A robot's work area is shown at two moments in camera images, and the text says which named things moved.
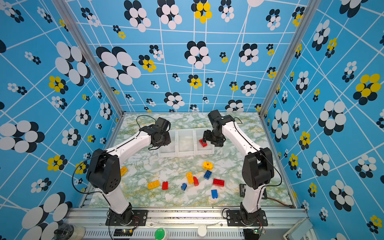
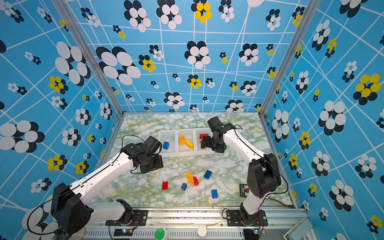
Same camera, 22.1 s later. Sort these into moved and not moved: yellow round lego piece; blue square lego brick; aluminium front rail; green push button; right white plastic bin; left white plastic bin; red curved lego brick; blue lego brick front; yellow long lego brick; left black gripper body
Moved: left black gripper body; yellow round lego piece
Not moved: right white plastic bin; green push button; aluminium front rail; yellow long lego brick; red curved lego brick; blue square lego brick; left white plastic bin; blue lego brick front
